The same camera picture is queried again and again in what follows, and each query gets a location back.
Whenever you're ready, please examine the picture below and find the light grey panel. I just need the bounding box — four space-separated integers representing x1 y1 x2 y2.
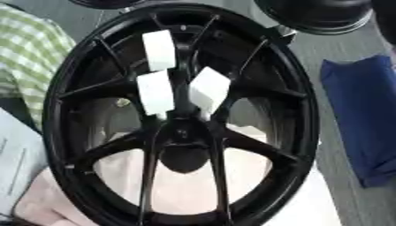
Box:
0 107 51 220

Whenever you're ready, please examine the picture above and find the black round wheel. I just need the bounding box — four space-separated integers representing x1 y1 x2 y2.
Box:
252 0 375 36
68 0 152 11

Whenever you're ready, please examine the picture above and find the blue cloth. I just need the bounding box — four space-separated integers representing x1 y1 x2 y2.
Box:
318 54 396 189

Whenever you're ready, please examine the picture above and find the black spoked wheel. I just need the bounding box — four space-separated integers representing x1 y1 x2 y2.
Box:
42 3 322 226

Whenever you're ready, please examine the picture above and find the pale pink cloth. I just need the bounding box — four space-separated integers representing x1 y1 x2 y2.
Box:
12 123 344 226

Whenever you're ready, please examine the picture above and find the white pin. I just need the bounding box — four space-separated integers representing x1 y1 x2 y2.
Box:
141 29 179 72
134 70 177 120
187 66 232 121

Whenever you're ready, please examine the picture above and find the green white checked cloth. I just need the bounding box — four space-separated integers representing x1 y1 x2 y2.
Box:
0 3 78 131

